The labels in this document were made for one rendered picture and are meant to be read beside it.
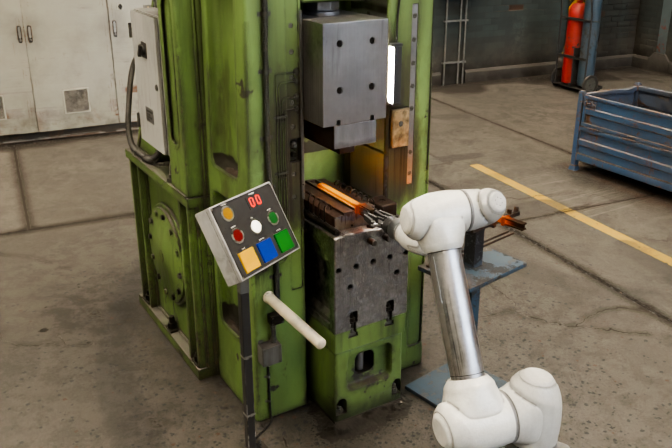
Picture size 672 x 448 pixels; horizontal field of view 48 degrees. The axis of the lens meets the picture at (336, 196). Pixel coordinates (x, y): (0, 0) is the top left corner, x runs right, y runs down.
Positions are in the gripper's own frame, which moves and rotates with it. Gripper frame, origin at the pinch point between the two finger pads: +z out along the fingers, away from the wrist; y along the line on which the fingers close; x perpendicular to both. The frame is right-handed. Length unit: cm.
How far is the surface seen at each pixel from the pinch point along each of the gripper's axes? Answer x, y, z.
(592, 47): -42, 614, 406
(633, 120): -42, 356, 142
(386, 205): -1.9, 13.9, 5.4
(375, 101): 44.3, 7.1, 5.1
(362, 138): 29.8, 1.0, 5.1
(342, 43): 69, -8, 5
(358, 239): -11.2, -4.4, -0.9
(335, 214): -1.8, -10.3, 7.7
